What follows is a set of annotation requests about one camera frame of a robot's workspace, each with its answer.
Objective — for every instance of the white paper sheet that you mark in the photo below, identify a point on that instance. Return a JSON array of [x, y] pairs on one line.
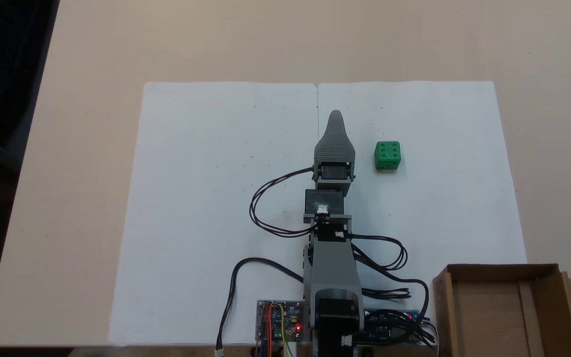
[[206, 198]]

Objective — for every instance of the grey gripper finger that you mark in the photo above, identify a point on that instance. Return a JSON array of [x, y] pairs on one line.
[[335, 146]]

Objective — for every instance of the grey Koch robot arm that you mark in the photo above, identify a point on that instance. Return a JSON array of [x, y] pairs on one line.
[[332, 267]]

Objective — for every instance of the blue circuit board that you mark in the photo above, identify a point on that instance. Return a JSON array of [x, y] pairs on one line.
[[372, 329]]

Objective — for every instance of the brown cardboard box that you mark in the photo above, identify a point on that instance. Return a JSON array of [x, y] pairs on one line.
[[488, 317]]

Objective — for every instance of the green dice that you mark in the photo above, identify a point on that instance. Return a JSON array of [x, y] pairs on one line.
[[387, 154]]

